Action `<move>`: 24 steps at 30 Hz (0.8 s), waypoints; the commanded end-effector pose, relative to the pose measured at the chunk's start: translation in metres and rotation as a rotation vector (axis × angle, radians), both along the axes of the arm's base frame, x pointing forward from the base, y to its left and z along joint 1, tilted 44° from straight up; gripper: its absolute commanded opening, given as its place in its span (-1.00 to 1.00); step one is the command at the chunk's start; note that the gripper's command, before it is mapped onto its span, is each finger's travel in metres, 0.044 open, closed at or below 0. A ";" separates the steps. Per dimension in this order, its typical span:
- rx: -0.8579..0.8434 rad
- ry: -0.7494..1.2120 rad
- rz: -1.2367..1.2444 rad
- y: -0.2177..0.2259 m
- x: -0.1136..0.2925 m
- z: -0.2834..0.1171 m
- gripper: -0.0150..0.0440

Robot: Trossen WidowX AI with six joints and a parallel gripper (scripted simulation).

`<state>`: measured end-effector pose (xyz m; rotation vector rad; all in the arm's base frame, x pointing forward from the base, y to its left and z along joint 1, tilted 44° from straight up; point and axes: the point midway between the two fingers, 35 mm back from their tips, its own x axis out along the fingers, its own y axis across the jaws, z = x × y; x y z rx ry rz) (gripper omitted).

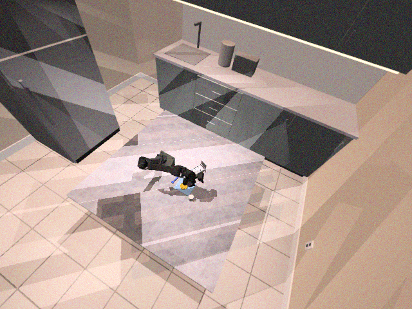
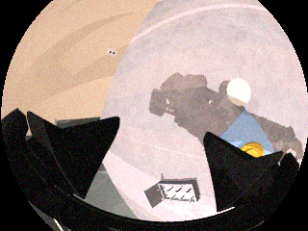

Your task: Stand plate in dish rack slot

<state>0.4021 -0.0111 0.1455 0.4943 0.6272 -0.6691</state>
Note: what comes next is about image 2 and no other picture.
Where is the yellow plate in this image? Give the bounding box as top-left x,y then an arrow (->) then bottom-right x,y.
240,141 -> 265,157

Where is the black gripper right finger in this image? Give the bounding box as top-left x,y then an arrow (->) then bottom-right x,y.
203,132 -> 284,213

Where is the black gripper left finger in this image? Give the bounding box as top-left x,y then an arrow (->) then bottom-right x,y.
27,111 -> 119,199

